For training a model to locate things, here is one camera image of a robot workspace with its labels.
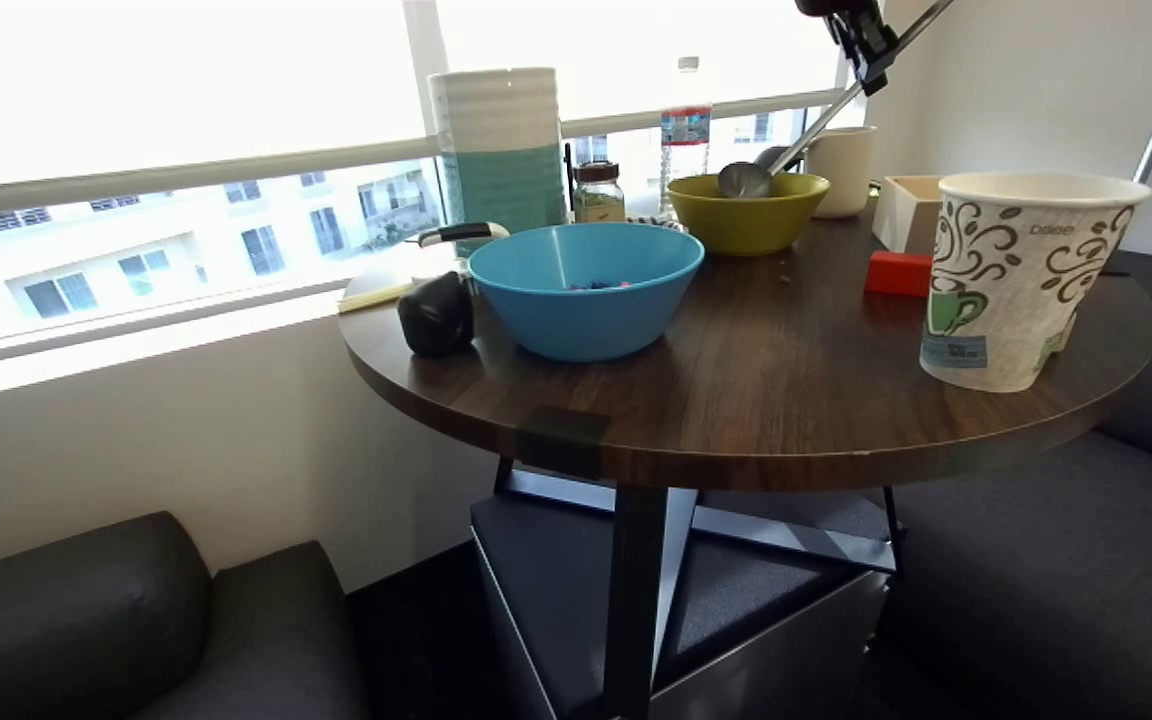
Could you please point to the orange block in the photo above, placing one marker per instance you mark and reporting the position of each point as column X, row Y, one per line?
column 897, row 274

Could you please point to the black leather sofa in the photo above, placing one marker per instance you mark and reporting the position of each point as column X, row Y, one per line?
column 98, row 625

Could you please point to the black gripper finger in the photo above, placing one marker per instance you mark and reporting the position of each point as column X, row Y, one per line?
column 840, row 13
column 879, row 61

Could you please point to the black squat object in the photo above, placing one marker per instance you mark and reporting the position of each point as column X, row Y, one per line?
column 439, row 318

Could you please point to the round dark wood table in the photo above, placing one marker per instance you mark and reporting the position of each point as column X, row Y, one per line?
column 762, row 400

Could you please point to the dark grey fabric sofa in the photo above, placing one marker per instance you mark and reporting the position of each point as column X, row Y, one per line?
column 1068, row 572

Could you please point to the blue bowl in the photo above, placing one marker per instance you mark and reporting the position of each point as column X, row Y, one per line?
column 582, row 314

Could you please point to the pale wooden tray box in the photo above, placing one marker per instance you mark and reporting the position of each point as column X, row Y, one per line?
column 905, row 214

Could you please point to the small glass jar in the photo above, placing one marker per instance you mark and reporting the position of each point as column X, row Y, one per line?
column 597, row 195

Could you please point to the white window frame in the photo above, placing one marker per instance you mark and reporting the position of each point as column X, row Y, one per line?
column 202, row 164

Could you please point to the yellow bowl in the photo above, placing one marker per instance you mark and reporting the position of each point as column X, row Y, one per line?
column 742, row 221

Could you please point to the white and teal container stack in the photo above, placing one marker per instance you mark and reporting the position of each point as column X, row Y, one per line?
column 497, row 146

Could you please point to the clear water bottle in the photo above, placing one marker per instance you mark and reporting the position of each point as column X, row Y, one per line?
column 684, row 127

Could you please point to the swirl print paper cup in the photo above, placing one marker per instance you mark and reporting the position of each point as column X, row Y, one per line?
column 1021, row 286

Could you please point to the white roller blind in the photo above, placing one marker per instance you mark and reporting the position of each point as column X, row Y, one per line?
column 560, row 41
column 177, row 65

